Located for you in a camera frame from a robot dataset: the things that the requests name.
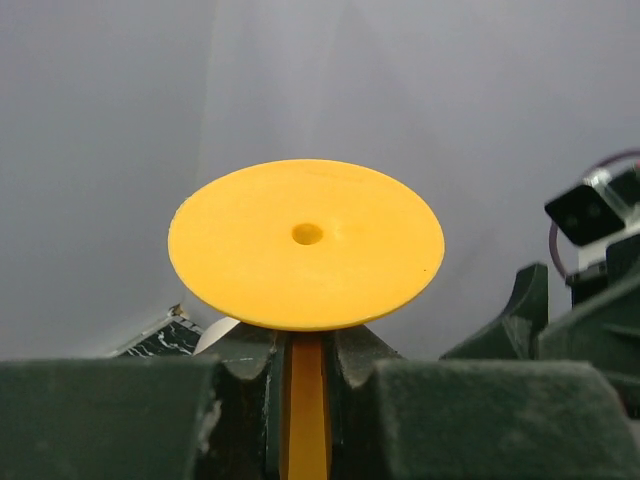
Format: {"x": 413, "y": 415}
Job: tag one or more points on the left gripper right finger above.
{"x": 394, "y": 418}

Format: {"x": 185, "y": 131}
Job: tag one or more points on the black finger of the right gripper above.
{"x": 603, "y": 331}

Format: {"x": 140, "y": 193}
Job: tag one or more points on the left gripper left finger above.
{"x": 162, "y": 417}

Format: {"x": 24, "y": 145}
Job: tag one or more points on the yellow wine glass back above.
{"x": 305, "y": 247}

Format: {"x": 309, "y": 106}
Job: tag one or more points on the white round drawer cabinet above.
{"x": 214, "y": 333}

